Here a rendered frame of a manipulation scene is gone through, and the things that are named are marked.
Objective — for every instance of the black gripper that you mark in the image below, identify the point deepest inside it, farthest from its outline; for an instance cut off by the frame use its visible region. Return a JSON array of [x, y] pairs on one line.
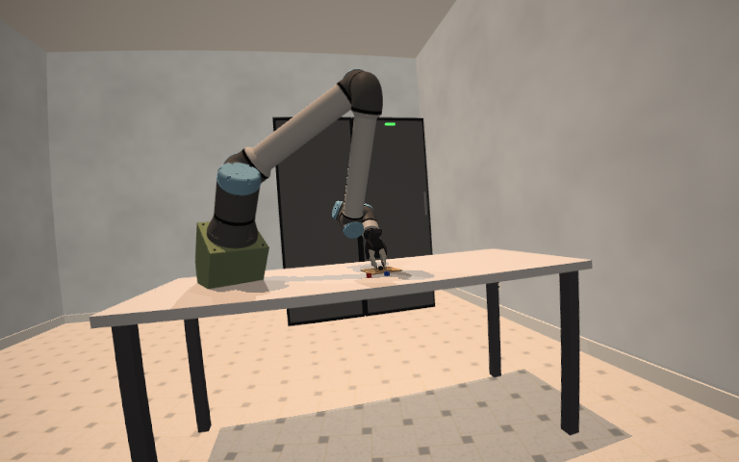
[[375, 249]]

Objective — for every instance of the tan square mat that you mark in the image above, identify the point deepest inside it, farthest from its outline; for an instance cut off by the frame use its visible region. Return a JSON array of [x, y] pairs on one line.
[[377, 271]]

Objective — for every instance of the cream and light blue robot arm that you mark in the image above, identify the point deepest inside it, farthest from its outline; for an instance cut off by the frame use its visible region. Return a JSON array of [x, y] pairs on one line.
[[233, 224]]

